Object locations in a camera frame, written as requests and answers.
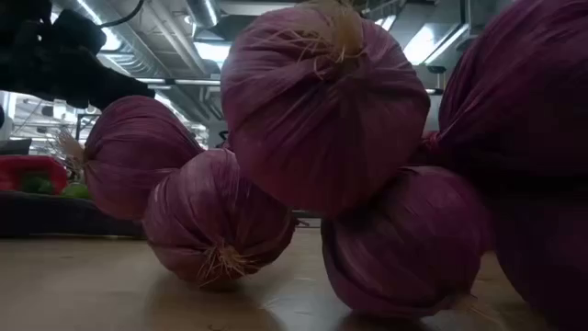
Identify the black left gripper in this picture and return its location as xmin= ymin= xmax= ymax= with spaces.
xmin=0 ymin=20 xmax=156 ymax=111

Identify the red bell pepper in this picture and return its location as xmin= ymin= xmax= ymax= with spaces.
xmin=0 ymin=154 xmax=69 ymax=195

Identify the black computer monitor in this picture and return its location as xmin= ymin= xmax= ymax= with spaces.
xmin=0 ymin=138 xmax=32 ymax=156

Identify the long silver spiral duct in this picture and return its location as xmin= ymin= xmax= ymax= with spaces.
xmin=52 ymin=0 xmax=221 ymax=125

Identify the black metal rack frame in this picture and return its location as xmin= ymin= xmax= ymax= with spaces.
xmin=74 ymin=112 xmax=101 ymax=142

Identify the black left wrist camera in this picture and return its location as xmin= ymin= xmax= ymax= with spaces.
xmin=50 ymin=8 xmax=107 ymax=57

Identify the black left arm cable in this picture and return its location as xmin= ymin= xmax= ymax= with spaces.
xmin=97 ymin=0 xmax=145 ymax=29

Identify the short silver round duct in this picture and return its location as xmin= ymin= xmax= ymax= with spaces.
xmin=186 ymin=0 xmax=221 ymax=29

